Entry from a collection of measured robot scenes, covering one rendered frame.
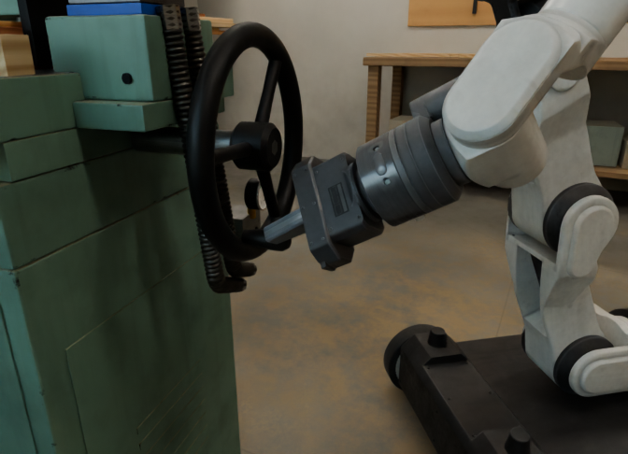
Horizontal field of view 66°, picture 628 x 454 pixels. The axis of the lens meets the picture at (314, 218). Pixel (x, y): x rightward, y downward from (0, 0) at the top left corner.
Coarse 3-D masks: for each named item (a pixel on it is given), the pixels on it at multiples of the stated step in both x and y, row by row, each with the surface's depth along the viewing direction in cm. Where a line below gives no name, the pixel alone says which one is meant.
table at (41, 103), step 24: (48, 72) 55; (0, 96) 46; (24, 96) 49; (48, 96) 51; (72, 96) 54; (0, 120) 46; (24, 120) 49; (48, 120) 52; (72, 120) 55; (96, 120) 54; (120, 120) 53; (144, 120) 52; (168, 120) 56
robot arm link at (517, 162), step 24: (432, 96) 46; (432, 120) 46; (528, 120) 39; (408, 144) 43; (432, 144) 42; (456, 144) 41; (504, 144) 39; (528, 144) 41; (408, 168) 42; (432, 168) 42; (456, 168) 42; (480, 168) 42; (504, 168) 43; (528, 168) 44; (432, 192) 43; (456, 192) 44
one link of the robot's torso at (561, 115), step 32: (544, 96) 78; (576, 96) 79; (544, 128) 81; (576, 128) 85; (576, 160) 87; (512, 192) 98; (544, 192) 88; (576, 192) 87; (608, 192) 89; (544, 224) 90
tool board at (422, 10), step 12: (420, 0) 341; (432, 0) 338; (444, 0) 334; (456, 0) 331; (468, 0) 328; (408, 12) 347; (420, 12) 344; (432, 12) 340; (444, 12) 337; (456, 12) 333; (468, 12) 330; (480, 12) 327; (492, 12) 324; (408, 24) 349; (420, 24) 346; (432, 24) 343; (444, 24) 339; (456, 24) 336; (468, 24) 332; (480, 24) 329; (492, 24) 326
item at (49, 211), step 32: (96, 160) 59; (128, 160) 64; (160, 160) 71; (0, 192) 47; (32, 192) 51; (64, 192) 55; (96, 192) 59; (128, 192) 65; (160, 192) 72; (0, 224) 48; (32, 224) 51; (64, 224) 55; (96, 224) 60; (0, 256) 49; (32, 256) 52
